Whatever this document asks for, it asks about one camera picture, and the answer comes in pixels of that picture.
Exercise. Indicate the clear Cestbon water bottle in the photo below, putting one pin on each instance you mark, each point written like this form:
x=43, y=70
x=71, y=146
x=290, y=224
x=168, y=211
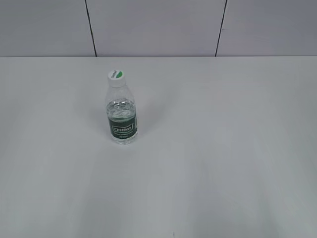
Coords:
x=121, y=114

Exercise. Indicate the white green bottle cap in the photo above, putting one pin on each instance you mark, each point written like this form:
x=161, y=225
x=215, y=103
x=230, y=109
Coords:
x=116, y=78

